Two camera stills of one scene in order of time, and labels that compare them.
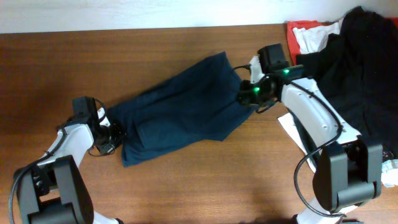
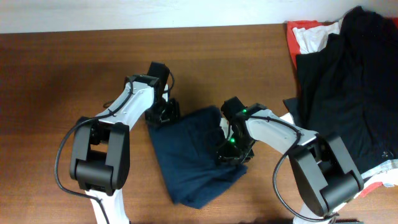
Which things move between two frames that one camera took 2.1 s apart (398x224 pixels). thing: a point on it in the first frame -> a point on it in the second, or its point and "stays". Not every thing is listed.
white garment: x=308 y=38 stays
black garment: x=357 y=70 stays
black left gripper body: x=109 y=140 -> x=165 y=113
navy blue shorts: x=201 y=102 -> x=195 y=171
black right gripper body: x=258 y=93 -> x=237 y=145
